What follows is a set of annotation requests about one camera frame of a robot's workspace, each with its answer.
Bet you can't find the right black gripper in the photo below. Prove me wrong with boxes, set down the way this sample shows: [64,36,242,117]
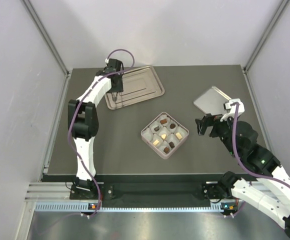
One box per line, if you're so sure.
[195,111,239,157]

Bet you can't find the silver tin lid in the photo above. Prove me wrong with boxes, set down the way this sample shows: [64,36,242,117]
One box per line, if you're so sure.
[193,86,231,115]

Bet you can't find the dark round chocolate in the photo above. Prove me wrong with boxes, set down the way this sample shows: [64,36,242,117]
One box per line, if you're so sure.
[170,123,176,130]

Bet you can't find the metal tongs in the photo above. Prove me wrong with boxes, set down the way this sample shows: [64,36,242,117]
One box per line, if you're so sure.
[111,92,119,102]

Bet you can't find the dark chocolate cube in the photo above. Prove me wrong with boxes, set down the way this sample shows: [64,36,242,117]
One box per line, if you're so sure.
[169,142,175,148]

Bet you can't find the brown chocolate piece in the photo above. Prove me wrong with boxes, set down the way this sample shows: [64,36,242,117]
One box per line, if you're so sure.
[160,119,167,125]

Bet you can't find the milk brown chocolate block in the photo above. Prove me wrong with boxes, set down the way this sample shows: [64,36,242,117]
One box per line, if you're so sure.
[163,147,169,154]

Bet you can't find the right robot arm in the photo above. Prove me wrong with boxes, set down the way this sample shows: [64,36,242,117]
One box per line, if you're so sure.
[195,114,290,238]

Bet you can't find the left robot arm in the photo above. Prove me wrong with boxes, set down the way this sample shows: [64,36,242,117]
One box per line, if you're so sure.
[67,58,124,199]

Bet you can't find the white paper cup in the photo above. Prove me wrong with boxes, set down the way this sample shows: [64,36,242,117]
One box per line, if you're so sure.
[158,127,171,141]
[151,134,163,148]
[157,114,171,127]
[158,141,171,155]
[166,121,178,134]
[174,127,187,141]
[149,121,163,134]
[166,134,180,149]
[142,128,154,142]

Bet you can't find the silver metal tray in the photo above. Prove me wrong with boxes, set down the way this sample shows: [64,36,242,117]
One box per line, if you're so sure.
[105,65,165,110]

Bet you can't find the pink square tin box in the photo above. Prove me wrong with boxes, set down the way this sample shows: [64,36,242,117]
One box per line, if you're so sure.
[140,112,190,160]

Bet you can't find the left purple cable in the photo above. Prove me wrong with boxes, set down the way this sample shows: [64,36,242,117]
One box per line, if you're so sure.
[67,48,136,217]

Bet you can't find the purple cable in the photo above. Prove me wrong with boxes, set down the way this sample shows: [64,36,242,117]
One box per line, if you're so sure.
[228,101,290,218]
[67,48,136,217]

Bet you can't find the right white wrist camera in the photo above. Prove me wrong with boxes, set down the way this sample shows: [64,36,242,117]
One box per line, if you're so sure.
[220,98,245,122]

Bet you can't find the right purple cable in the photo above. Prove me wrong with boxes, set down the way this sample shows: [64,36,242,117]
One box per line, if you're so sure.
[228,101,290,218]

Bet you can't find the white cable duct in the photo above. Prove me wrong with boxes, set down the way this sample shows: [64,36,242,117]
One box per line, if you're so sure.
[35,202,237,213]

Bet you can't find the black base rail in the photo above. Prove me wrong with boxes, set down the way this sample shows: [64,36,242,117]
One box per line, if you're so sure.
[69,174,230,208]

